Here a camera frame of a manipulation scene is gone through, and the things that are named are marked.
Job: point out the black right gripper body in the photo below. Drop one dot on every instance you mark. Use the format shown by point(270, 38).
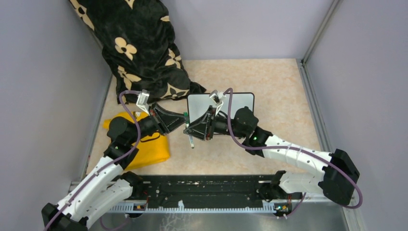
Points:
point(210, 127)

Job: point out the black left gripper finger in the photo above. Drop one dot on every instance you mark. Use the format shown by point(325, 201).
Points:
point(173, 123)
point(168, 116)

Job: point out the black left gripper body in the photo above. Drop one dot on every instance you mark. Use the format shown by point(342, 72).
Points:
point(155, 116)

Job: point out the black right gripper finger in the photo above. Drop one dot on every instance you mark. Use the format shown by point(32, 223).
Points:
point(200, 123)
point(199, 131)

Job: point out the white marker pen body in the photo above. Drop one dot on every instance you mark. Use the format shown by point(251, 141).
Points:
point(191, 142)

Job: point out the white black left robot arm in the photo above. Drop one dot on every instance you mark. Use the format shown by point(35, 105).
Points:
point(107, 185)

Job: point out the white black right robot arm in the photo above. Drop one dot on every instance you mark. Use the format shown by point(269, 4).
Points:
point(333, 175)

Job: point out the yellow folded cloth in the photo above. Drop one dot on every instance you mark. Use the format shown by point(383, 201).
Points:
point(153, 149)

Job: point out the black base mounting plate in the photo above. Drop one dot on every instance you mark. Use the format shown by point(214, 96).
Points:
point(210, 191)

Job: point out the black floral blanket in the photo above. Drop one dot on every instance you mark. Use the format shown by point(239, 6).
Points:
point(138, 44)

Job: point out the white whiteboard black frame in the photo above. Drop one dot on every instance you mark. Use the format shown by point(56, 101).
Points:
point(199, 103)

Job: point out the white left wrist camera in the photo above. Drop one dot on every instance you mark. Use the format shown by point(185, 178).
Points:
point(142, 101)

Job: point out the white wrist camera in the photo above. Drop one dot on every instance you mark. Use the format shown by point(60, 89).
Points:
point(217, 98)
point(142, 101)

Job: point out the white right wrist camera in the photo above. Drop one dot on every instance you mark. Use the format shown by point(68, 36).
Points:
point(217, 98)

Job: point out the white slotted cable duct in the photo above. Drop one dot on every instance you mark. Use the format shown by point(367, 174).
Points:
point(130, 208)

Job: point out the aluminium frame rail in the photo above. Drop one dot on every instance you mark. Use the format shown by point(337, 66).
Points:
point(284, 209)

